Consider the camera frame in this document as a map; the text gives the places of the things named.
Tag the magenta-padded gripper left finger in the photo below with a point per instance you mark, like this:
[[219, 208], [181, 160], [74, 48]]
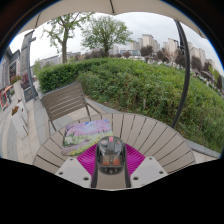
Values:
[[75, 171]]

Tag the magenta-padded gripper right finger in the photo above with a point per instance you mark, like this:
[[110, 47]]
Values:
[[146, 171]]

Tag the transparent grey computer mouse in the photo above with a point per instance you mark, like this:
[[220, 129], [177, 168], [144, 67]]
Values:
[[110, 155]]

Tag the flower print mouse pad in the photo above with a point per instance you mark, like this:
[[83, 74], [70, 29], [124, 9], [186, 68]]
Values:
[[83, 135]]

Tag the brown slatted chair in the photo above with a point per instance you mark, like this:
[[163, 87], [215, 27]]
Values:
[[65, 101]]

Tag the white planter with flowers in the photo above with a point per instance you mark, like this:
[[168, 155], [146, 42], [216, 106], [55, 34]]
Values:
[[15, 87], [19, 123]]

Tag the dark curved parasol pole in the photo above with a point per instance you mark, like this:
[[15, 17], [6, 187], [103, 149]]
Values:
[[185, 76]]

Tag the grey shopfront building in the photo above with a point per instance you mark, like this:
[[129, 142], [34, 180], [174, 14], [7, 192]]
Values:
[[6, 80]]

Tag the dark tall sign pillar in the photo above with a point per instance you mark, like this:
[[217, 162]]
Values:
[[26, 66]]

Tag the distant apartment buildings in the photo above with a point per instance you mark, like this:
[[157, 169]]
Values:
[[148, 41]]

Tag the tall thin-crowned tree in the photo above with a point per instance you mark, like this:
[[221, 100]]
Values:
[[64, 36]]

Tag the round bushy green tree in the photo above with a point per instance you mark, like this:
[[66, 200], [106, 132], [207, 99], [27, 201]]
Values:
[[106, 33]]

